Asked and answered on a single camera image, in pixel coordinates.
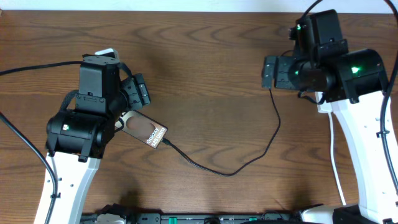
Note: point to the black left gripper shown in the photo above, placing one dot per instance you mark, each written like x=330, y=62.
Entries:
x=138, y=90

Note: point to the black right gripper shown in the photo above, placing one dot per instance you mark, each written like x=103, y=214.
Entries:
x=282, y=81

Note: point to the Galaxy S25 Ultra smartphone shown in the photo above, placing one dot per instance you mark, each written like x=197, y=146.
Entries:
x=142, y=128

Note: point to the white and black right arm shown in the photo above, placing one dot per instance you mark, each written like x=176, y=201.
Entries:
x=356, y=86

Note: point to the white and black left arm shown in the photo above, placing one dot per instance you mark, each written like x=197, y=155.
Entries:
x=78, y=134

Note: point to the white power strip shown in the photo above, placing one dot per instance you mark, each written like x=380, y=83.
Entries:
x=325, y=107

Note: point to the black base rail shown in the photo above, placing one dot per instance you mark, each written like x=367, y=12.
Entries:
x=116, y=213

